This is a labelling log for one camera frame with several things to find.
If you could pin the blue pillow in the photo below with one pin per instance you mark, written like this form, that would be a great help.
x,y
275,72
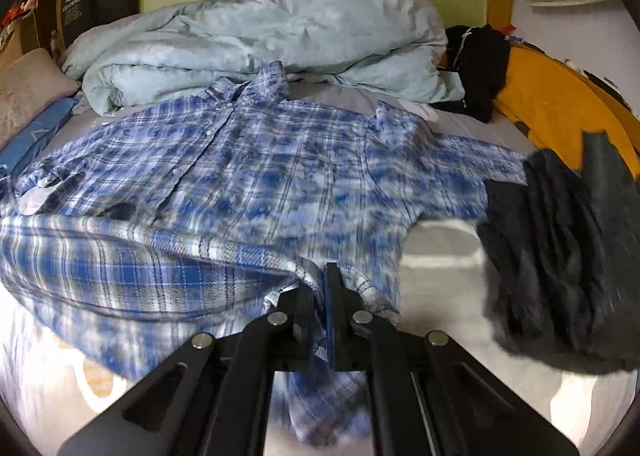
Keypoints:
x,y
28,143

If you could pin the dark grey folded garment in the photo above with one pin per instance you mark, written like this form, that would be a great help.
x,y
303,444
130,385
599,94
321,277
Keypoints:
x,y
563,252

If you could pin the light blue duvet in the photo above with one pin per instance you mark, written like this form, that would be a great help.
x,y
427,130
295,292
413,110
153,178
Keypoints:
x,y
392,47

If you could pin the black garment by headboard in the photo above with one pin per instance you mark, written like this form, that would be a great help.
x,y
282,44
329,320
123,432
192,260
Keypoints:
x,y
479,55

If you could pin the blue plaid flannel shirt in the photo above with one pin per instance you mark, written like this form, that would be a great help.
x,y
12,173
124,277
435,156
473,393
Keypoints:
x,y
194,215

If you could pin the beige pillow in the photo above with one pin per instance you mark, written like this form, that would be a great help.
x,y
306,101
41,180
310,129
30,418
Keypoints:
x,y
28,86

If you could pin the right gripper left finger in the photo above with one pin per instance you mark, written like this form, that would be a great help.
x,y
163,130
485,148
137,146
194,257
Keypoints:
x,y
211,396

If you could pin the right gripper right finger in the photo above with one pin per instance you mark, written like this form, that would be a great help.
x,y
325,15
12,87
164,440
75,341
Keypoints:
x,y
427,395

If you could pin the orange yellow blanket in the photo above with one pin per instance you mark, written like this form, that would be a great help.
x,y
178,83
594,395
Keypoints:
x,y
556,105

